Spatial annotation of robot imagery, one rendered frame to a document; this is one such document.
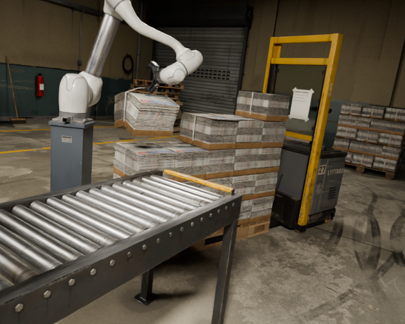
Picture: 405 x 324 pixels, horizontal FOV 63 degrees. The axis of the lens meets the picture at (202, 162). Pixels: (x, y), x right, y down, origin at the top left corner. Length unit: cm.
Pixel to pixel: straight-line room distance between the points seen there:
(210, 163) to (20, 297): 188
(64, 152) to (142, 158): 47
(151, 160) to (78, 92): 61
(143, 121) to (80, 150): 42
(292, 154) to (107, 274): 277
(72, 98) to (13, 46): 700
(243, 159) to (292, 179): 93
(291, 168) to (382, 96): 527
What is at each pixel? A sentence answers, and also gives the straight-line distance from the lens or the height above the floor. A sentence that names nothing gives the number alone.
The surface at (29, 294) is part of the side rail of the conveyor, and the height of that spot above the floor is 79.
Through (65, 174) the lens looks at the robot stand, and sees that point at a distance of 211.
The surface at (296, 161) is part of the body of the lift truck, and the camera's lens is 350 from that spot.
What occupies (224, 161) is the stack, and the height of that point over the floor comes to 73.
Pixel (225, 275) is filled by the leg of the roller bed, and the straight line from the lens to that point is 174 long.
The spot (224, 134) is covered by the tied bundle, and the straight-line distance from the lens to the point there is 255.
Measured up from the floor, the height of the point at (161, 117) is 106.
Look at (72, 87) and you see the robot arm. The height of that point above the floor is 120.
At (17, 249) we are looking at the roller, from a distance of 108.
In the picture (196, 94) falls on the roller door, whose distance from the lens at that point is 1039.
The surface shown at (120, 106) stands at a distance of 232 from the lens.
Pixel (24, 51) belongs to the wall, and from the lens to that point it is 910.
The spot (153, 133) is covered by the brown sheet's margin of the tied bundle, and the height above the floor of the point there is 96.
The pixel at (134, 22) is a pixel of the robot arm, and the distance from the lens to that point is 205.
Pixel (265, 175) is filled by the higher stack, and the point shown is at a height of 58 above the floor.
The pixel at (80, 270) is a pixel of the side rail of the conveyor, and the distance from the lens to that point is 94.
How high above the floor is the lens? 128
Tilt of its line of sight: 13 degrees down
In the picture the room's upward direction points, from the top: 7 degrees clockwise
